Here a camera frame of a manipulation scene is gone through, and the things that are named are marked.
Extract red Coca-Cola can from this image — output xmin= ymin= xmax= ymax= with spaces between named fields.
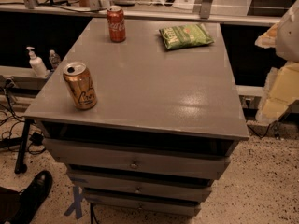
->
xmin=107 ymin=6 xmax=126 ymax=42

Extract black leather shoe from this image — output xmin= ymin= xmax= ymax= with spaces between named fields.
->
xmin=10 ymin=170 xmax=52 ymax=224

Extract white pump dispenser bottle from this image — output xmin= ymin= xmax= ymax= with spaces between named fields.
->
xmin=26 ymin=47 xmax=47 ymax=77

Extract orange LaCroix can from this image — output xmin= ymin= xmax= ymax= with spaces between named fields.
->
xmin=63 ymin=62 xmax=97 ymax=110

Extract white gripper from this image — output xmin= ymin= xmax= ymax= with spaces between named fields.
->
xmin=255 ymin=23 xmax=299 ymax=122

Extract green jalapeno chip bag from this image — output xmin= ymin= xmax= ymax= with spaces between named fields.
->
xmin=159 ymin=23 xmax=214 ymax=50

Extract small clear plastic bottle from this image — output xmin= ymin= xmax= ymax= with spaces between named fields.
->
xmin=49 ymin=49 xmax=61 ymax=69

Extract grey drawer cabinet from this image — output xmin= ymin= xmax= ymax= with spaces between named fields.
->
xmin=26 ymin=19 xmax=249 ymax=216

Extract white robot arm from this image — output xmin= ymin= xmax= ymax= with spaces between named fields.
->
xmin=255 ymin=0 xmax=299 ymax=124

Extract black table leg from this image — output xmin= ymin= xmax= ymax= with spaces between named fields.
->
xmin=14 ymin=119 xmax=32 ymax=174

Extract black floor cables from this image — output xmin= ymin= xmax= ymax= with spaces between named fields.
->
xmin=0 ymin=77 xmax=47 ymax=156

